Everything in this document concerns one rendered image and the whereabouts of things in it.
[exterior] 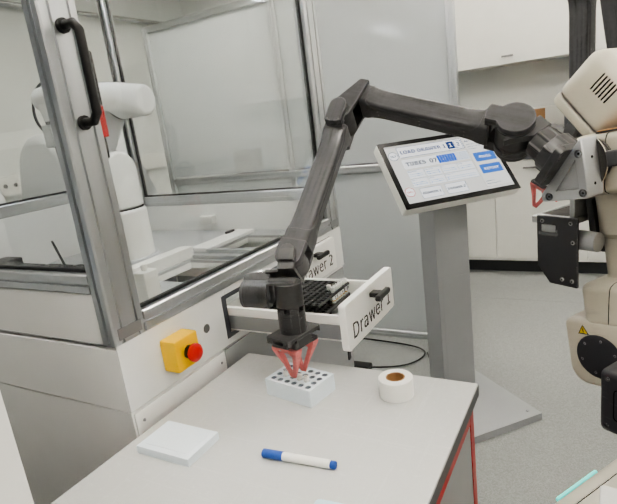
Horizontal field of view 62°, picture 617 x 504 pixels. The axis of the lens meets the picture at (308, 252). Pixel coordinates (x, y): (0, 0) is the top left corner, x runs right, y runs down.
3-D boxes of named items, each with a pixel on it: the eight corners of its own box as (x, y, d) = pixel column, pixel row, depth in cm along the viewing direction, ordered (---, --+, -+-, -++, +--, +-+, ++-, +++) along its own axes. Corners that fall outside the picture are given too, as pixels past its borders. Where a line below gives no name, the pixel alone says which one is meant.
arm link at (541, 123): (557, 128, 103) (553, 145, 107) (521, 100, 108) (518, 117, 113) (518, 153, 102) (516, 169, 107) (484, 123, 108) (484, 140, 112)
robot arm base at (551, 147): (562, 150, 96) (600, 142, 101) (531, 126, 100) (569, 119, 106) (537, 187, 102) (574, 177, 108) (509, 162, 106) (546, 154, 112)
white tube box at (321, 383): (335, 389, 111) (333, 373, 110) (311, 408, 105) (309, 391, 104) (292, 377, 119) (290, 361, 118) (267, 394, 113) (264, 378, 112)
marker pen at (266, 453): (338, 466, 86) (337, 458, 86) (334, 472, 85) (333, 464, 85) (265, 453, 92) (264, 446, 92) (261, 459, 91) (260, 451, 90)
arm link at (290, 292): (296, 281, 101) (304, 272, 106) (263, 282, 103) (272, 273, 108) (300, 314, 102) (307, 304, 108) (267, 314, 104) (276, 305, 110)
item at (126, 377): (344, 264, 189) (339, 225, 186) (131, 413, 104) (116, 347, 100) (155, 259, 236) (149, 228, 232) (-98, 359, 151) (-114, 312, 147)
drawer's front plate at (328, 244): (337, 267, 180) (333, 236, 178) (296, 295, 156) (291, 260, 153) (332, 267, 181) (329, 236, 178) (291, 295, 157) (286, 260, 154)
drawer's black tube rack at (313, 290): (351, 304, 138) (349, 281, 136) (321, 331, 123) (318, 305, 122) (281, 299, 149) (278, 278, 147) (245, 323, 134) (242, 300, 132)
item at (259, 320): (385, 302, 137) (383, 280, 136) (345, 342, 116) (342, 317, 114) (261, 294, 157) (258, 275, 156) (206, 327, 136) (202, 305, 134)
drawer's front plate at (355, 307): (394, 305, 138) (390, 266, 136) (350, 352, 114) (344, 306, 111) (388, 305, 139) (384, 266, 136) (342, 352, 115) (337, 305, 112)
